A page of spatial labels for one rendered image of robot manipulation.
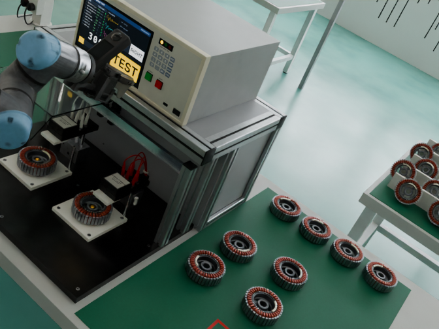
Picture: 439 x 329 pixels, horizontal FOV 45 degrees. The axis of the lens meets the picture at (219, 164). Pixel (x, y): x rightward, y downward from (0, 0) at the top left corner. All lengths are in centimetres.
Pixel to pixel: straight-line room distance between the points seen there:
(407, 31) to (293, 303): 628
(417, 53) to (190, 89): 639
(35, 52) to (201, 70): 42
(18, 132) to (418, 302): 138
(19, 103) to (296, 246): 106
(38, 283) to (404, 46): 672
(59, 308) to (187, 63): 67
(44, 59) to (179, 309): 72
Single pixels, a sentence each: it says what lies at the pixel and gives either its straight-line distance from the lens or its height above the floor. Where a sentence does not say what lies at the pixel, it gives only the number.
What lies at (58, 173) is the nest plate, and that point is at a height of 78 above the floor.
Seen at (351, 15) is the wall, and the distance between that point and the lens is 782.
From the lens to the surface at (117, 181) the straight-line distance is 152.
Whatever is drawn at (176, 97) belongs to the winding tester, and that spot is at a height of 118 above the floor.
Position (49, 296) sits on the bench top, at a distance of 136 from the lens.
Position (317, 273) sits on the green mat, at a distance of 173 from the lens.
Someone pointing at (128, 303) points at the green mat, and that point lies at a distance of 138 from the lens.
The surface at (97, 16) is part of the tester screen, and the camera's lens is 153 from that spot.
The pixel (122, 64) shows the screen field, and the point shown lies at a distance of 148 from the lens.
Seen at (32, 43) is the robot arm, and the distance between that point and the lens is 109.
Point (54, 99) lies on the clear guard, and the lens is 144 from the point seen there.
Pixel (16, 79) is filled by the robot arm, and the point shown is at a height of 125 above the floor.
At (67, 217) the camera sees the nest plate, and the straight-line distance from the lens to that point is 151.
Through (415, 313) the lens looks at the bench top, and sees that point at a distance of 185.
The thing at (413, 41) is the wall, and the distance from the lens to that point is 759.
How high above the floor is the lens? 179
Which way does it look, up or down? 32 degrees down
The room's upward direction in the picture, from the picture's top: 23 degrees clockwise
